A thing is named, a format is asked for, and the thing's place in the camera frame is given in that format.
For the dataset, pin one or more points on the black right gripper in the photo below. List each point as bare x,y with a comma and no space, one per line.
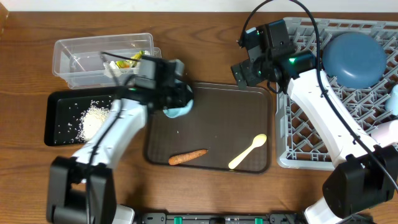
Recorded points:
250,67

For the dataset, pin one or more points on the small light blue cup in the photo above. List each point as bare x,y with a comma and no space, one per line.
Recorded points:
392,103

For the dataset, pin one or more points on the cream plastic spoon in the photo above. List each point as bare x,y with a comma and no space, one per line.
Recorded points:
258,141

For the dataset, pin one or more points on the grey dishwasher rack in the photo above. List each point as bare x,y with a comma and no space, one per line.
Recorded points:
299,146

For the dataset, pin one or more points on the orange carrot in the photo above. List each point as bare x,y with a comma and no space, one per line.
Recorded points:
181,158

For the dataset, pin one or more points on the black bin tray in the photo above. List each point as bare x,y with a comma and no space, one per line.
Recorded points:
65,108

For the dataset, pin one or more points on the pile of white rice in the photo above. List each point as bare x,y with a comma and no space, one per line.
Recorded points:
91,121

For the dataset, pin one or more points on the dark blue plate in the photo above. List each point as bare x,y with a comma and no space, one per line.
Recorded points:
355,59

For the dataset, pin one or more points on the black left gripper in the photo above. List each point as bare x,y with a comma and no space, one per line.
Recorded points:
180,91

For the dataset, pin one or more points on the light blue rice bowl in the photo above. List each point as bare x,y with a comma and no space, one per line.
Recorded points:
180,110

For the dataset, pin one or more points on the brown serving tray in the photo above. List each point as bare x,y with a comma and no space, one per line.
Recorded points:
223,120

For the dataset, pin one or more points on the pink plastic cup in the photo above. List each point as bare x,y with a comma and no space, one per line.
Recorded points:
385,134

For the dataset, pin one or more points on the green snack wrapper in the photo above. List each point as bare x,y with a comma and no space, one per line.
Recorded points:
132,62

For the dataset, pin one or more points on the clear plastic bin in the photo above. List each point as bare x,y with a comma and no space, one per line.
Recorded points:
79,61

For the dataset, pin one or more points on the white napkin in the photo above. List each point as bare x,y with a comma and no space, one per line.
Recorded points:
111,69

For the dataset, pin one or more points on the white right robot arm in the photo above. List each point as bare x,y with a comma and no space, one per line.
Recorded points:
364,173

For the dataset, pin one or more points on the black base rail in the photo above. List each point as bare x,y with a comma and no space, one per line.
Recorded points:
162,218

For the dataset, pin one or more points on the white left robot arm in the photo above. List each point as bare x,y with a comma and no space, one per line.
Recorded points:
81,187

